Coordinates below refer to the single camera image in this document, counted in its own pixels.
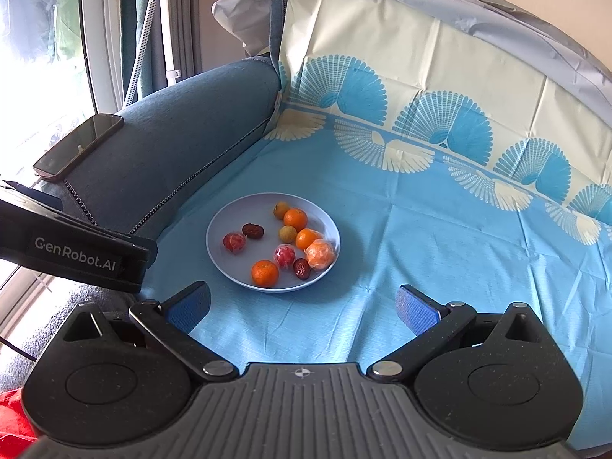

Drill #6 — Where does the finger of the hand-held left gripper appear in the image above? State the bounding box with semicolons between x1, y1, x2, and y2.
119;236;158;293

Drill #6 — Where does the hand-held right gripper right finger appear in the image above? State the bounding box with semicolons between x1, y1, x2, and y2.
367;284;550;383

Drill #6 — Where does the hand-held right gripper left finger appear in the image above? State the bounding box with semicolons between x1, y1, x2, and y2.
60;281;240;383

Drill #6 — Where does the small orange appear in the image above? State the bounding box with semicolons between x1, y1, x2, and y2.
251;259;280;288
295;228;323;251
283;208;308;231

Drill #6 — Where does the white round plate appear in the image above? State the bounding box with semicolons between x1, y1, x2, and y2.
205;192;341;294

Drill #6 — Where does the red fruit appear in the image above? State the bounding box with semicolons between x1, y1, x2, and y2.
273;244;296;269

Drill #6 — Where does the plastic-wrapped orange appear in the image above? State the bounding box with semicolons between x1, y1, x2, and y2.
304;239;336;270

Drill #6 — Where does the grey fleece cloth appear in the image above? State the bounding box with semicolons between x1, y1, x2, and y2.
0;282;96;393

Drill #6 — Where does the blue fan-print tablecloth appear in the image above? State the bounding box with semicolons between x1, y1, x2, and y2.
138;0;612;441

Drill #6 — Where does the dark smartphone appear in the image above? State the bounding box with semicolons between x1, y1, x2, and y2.
33;114;125;182

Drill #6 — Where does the blue fabric sofa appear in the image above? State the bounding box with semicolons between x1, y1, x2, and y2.
41;0;288;249

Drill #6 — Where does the red cloth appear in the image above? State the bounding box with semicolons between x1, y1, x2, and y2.
0;389;40;458

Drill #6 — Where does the grey curtain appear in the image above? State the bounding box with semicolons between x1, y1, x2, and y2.
119;0;198;101

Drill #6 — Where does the grey sheet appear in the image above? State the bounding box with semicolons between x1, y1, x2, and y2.
212;0;612;120

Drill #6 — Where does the black cable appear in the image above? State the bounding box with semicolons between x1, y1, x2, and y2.
0;337;37;362

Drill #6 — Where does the braided steamer hose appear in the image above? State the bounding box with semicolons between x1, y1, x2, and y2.
123;0;160;108

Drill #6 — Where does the white window frame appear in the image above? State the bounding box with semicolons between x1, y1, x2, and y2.
80;0;126;116

